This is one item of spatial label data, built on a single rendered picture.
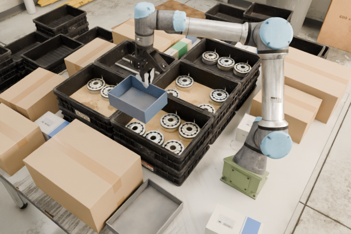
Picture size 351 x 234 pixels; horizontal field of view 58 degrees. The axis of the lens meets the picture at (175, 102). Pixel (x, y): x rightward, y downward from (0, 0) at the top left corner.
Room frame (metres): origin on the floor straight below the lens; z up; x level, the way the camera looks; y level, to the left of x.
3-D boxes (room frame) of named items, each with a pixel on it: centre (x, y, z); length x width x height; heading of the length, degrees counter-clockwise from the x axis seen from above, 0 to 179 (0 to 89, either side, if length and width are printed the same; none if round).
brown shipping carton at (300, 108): (1.26, -0.60, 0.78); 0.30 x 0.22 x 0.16; 53
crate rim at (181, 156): (1.05, 0.06, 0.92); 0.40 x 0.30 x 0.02; 56
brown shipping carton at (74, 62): (1.70, 0.52, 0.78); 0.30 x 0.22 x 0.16; 147
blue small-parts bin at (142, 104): (1.01, 0.16, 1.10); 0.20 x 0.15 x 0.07; 55
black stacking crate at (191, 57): (1.55, -0.27, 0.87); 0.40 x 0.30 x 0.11; 56
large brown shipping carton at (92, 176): (0.84, 0.40, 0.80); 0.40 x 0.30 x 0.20; 56
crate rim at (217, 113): (1.30, -0.11, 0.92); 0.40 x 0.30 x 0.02; 56
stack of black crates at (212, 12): (2.98, -0.54, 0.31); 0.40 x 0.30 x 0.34; 55
